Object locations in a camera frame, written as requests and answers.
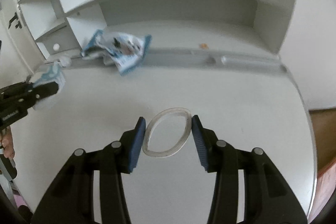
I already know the pink cloth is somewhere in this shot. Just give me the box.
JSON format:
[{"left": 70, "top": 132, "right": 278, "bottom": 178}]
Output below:
[{"left": 314, "top": 161, "right": 336, "bottom": 224}]

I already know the clear plastic tube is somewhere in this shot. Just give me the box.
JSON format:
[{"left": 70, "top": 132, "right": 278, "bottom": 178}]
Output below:
[{"left": 220, "top": 55, "right": 282, "bottom": 68}]

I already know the crumpled white tissue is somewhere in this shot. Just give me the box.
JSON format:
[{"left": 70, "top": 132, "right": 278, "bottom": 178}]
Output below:
[{"left": 54, "top": 55, "right": 72, "bottom": 67}]

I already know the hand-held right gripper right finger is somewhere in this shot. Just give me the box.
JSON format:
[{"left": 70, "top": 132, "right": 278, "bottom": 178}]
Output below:
[{"left": 191, "top": 115, "right": 308, "bottom": 224}]

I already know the black door handle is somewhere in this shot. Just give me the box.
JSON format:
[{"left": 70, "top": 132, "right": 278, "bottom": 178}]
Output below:
[{"left": 8, "top": 13, "right": 23, "bottom": 29}]

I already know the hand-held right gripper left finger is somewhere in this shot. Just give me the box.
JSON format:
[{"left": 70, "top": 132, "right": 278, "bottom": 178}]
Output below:
[{"left": 31, "top": 116, "right": 146, "bottom": 224}]

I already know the white desk shelf unit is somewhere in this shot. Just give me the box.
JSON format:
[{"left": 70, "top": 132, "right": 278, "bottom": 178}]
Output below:
[{"left": 17, "top": 0, "right": 301, "bottom": 75}]

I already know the large blue white snack wrapper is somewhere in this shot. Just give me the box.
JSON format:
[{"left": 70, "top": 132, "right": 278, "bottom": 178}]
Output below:
[{"left": 80, "top": 29, "right": 153, "bottom": 76}]

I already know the clear plastic ring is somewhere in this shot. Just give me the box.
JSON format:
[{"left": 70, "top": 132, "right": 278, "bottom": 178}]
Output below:
[{"left": 142, "top": 107, "right": 192, "bottom": 158}]

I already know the person's left hand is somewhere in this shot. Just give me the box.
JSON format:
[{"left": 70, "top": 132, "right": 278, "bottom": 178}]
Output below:
[{"left": 0, "top": 127, "right": 16, "bottom": 160}]

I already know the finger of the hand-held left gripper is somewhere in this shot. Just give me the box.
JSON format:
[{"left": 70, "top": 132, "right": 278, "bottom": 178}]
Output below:
[
  {"left": 20, "top": 93, "right": 57, "bottom": 112},
  {"left": 25, "top": 81, "right": 60, "bottom": 95}
]

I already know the small white drawer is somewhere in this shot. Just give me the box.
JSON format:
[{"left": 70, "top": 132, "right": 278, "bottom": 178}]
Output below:
[{"left": 35, "top": 32, "right": 82, "bottom": 59}]

